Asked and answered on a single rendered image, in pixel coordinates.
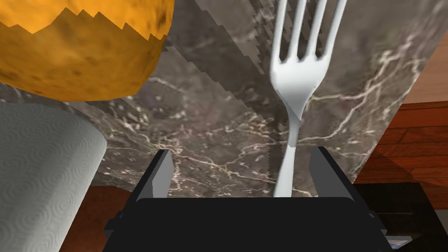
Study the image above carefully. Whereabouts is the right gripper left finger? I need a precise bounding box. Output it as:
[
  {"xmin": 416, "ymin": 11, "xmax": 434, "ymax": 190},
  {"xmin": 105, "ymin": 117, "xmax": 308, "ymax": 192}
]
[{"xmin": 133, "ymin": 149, "xmax": 175, "ymax": 201}]

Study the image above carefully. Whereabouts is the orange-brown potato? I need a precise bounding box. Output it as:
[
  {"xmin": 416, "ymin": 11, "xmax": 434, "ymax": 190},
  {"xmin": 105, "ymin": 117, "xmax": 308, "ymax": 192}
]
[{"xmin": 0, "ymin": 0, "xmax": 175, "ymax": 102}]

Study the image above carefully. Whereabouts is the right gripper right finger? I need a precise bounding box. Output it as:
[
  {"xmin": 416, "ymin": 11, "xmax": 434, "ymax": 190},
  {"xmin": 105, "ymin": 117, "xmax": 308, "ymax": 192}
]
[{"xmin": 308, "ymin": 146, "xmax": 356, "ymax": 201}]

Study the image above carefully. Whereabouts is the white paper towel roll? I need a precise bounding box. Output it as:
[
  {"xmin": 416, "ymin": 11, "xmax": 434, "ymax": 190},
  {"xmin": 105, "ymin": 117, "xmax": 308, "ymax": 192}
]
[{"xmin": 0, "ymin": 102, "xmax": 108, "ymax": 252}]

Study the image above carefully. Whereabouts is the white fork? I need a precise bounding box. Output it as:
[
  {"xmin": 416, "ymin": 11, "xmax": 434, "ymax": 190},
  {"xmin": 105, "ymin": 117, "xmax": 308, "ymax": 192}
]
[{"xmin": 269, "ymin": 0, "xmax": 348, "ymax": 198}]

